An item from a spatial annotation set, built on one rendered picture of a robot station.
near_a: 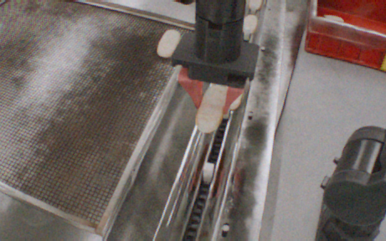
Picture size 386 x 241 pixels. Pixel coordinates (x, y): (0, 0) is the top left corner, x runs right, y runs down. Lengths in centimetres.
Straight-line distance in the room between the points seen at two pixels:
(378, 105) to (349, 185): 41
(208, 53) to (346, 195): 22
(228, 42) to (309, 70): 43
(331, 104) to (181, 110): 31
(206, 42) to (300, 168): 29
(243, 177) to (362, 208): 19
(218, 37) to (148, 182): 27
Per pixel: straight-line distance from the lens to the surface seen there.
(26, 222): 44
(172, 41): 67
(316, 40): 83
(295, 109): 67
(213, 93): 48
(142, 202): 51
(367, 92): 79
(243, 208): 46
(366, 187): 37
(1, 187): 47
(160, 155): 56
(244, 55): 41
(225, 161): 51
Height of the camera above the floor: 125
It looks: 45 degrees down
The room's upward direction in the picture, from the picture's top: straight up
